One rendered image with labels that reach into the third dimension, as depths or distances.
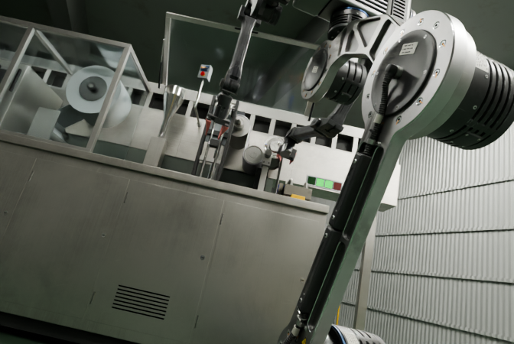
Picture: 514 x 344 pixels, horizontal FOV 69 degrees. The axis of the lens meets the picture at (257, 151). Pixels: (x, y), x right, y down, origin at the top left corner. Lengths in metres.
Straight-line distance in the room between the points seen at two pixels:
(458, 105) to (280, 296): 1.41
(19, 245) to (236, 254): 1.03
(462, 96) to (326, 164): 2.03
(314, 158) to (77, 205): 1.52
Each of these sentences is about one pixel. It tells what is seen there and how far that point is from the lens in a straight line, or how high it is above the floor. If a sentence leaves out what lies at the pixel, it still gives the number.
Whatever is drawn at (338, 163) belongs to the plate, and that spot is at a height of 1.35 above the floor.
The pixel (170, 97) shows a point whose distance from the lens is 2.50.
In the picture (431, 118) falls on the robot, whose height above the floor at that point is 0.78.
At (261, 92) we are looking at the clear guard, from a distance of 2.76.
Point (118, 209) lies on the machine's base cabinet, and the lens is 2.01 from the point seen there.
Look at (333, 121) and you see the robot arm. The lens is 1.59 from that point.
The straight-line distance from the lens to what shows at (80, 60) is 2.46.
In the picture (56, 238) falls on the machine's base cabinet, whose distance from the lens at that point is 2.09.
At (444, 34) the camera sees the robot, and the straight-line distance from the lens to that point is 0.71.
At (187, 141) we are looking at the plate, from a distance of 2.67.
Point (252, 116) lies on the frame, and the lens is 2.73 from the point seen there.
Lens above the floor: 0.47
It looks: 19 degrees up
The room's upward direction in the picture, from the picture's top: 13 degrees clockwise
